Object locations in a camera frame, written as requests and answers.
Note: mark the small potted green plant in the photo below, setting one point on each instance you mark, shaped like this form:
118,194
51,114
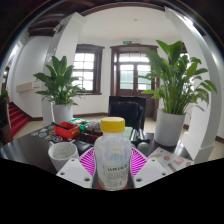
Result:
60,83

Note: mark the brown framed window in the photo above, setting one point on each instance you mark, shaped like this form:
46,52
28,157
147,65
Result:
85,68

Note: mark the large potted green plant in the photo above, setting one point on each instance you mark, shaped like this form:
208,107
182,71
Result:
173,83

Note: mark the white wall radiator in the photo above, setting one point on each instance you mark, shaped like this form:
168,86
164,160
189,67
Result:
28,86

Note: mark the grey dumbbell pair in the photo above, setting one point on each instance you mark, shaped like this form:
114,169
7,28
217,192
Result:
141,141

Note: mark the printed paper leaflet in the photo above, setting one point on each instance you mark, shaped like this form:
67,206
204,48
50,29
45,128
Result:
173,159

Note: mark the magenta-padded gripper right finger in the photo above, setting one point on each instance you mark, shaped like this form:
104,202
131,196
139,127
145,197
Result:
151,170

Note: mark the red carpeted staircase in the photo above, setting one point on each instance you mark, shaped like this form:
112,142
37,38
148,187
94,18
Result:
18,118

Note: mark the green flat packet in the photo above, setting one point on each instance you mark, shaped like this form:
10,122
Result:
128,132

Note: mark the clear yellow-capped drink bottle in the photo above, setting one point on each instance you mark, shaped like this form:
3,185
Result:
112,156

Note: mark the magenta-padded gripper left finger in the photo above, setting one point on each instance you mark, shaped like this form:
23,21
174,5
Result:
74,171

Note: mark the pile of wrapped snacks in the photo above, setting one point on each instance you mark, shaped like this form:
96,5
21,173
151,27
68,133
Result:
91,126

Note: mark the black office chair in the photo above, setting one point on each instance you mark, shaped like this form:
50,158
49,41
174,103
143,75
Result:
125,110

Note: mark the brown glazed double door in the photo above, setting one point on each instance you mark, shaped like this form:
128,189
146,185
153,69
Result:
128,73

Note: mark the green exit sign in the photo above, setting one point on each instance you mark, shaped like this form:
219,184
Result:
127,42

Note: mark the red plastic box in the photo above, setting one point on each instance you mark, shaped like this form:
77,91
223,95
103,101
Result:
66,130

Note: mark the white speckled mug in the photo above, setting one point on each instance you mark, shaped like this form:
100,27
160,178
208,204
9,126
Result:
61,155

